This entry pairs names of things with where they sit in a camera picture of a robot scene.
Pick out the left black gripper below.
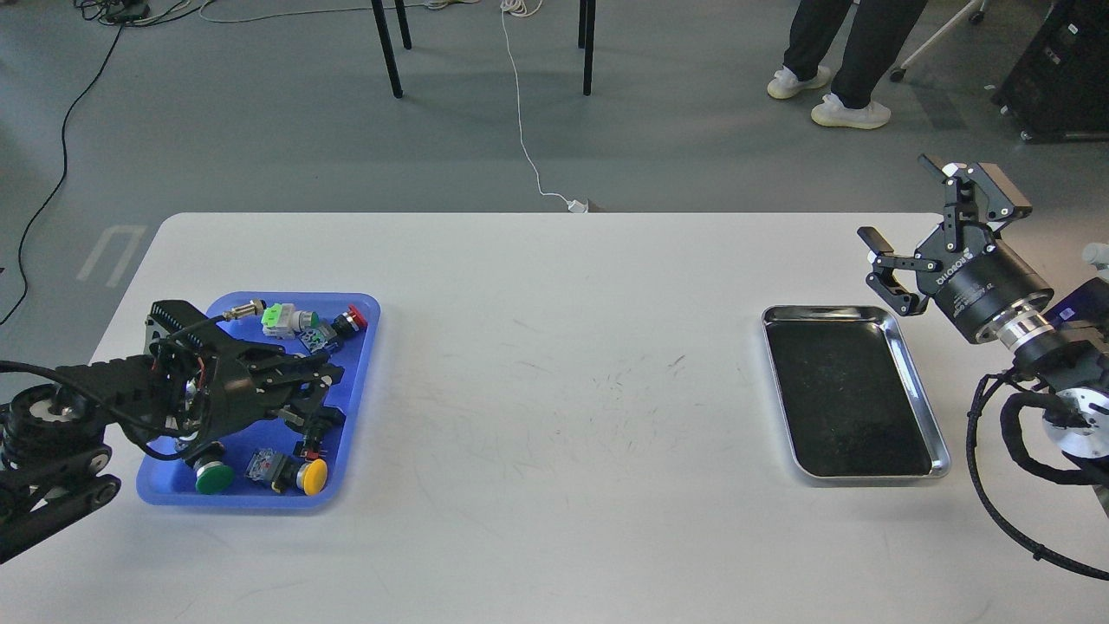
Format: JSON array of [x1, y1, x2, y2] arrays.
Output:
[[149, 337, 346, 439]]

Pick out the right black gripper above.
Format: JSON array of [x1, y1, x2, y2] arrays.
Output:
[[857, 153, 1054, 344]]

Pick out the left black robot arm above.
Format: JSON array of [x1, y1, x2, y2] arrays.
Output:
[[3, 339, 344, 561]]

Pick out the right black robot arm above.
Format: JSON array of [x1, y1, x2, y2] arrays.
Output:
[[857, 154, 1108, 580]]

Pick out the black square push button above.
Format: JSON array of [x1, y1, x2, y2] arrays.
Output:
[[289, 406, 346, 461]]

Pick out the blue plastic tray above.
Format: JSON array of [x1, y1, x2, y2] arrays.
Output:
[[136, 291, 380, 513]]

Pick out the white rolling stand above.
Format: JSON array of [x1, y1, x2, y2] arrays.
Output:
[[888, 1, 991, 83]]

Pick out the metal tray with black mat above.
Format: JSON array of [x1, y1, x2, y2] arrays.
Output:
[[762, 305, 950, 484]]

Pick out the black equipment case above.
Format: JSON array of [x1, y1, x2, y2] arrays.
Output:
[[993, 1, 1108, 143]]

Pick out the person in black trousers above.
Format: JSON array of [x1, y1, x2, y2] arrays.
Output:
[[767, 0, 930, 131]]

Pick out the black chair leg left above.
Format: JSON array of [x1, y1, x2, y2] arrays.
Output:
[[372, 0, 413, 99]]

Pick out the black chair leg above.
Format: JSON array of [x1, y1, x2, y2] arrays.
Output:
[[577, 0, 597, 96], [372, 0, 413, 99]]

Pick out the black chair leg right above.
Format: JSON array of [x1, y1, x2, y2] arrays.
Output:
[[577, 0, 597, 96]]

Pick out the red push button switch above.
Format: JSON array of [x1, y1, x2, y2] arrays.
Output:
[[297, 304, 368, 352]]

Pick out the light green terminal switch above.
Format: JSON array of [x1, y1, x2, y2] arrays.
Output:
[[260, 303, 321, 340]]

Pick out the yellow push button switch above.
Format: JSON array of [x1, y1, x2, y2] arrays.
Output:
[[244, 449, 329, 497]]

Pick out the green push button switch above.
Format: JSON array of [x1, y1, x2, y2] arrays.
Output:
[[182, 441, 235, 495]]

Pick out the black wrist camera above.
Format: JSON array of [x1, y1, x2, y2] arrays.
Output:
[[146, 300, 222, 354]]

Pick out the black cable on floor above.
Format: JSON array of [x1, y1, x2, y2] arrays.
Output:
[[0, 0, 208, 327]]

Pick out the white cable on floor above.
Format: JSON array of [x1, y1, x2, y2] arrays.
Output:
[[499, 0, 590, 212]]

